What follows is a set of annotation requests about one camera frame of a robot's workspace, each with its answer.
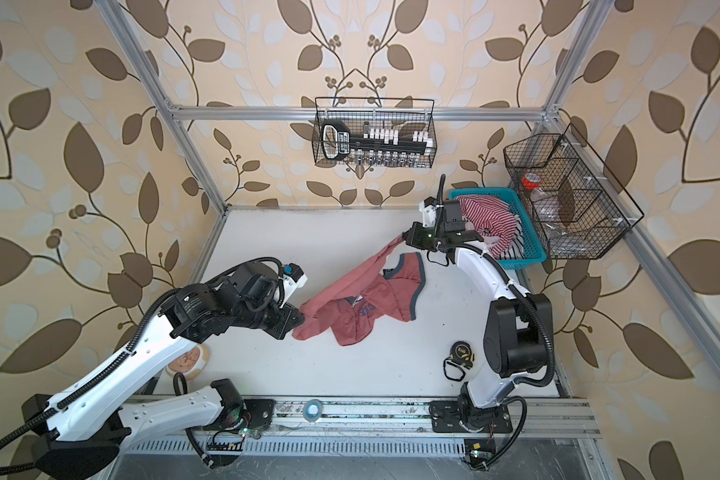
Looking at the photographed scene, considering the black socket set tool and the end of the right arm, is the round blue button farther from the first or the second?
the black socket set tool

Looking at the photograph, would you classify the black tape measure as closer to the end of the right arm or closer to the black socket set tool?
the end of the right arm

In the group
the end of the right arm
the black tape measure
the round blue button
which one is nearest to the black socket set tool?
the end of the right arm

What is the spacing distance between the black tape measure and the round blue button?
0.36 m

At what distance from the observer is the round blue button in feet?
2.48

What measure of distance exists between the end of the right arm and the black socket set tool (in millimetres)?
223

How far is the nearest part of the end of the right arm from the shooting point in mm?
645

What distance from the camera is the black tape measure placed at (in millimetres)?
822

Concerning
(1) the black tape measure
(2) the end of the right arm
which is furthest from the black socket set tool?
(1) the black tape measure

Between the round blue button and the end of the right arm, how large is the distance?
19.4 inches

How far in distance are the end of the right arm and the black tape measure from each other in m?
0.31

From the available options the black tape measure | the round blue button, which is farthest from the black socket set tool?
the round blue button

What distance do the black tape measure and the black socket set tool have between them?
0.55 m

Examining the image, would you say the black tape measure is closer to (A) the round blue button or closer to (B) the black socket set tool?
(A) the round blue button

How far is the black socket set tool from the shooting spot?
2.71ft
